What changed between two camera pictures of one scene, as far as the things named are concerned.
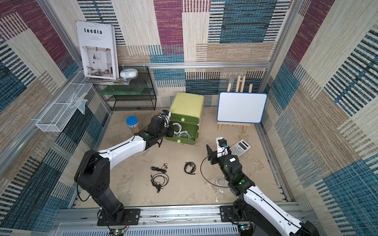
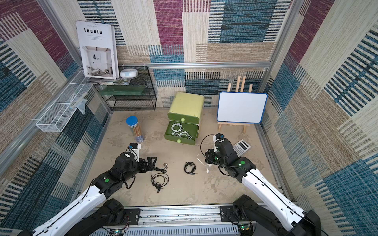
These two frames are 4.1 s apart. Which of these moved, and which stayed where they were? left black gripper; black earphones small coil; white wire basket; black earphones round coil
Moved: left black gripper
Stayed: black earphones round coil; white wire basket; black earphones small coil
